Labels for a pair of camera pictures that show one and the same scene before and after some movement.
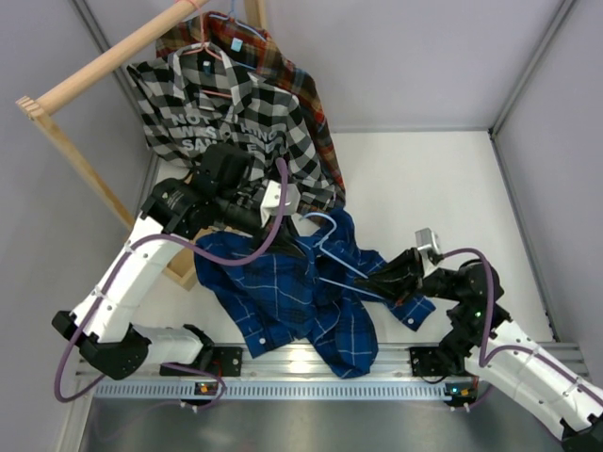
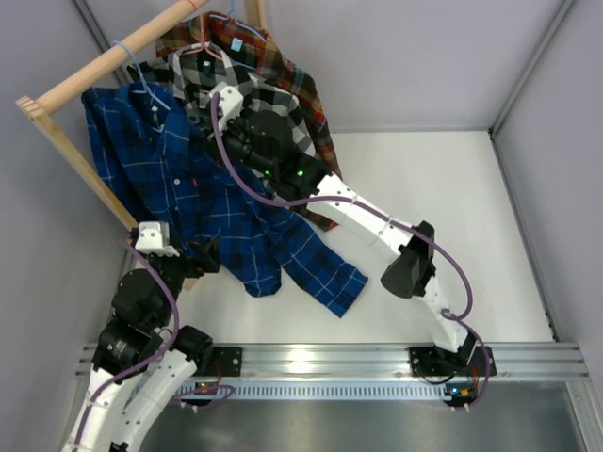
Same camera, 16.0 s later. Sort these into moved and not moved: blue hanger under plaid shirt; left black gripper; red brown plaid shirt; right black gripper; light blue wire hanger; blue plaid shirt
Moved: left black gripper; blue plaid shirt; right black gripper; light blue wire hanger
Not moved: blue hanger under plaid shirt; red brown plaid shirt
